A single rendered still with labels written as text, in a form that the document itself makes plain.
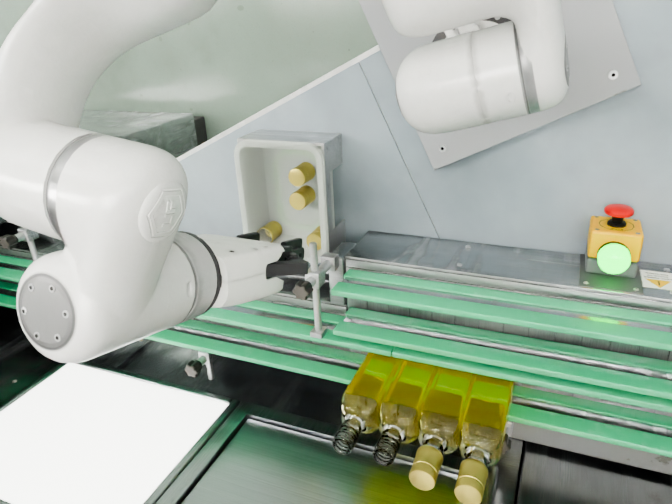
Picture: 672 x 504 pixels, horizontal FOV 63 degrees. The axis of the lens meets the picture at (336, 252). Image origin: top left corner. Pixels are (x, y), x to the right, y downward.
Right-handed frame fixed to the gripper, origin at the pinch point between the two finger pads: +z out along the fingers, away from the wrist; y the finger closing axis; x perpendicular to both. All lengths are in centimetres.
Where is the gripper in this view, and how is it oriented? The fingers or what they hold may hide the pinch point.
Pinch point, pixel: (269, 250)
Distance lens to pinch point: 61.2
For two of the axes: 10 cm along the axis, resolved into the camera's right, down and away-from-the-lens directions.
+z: 3.8, -1.4, 9.1
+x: 0.7, -9.8, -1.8
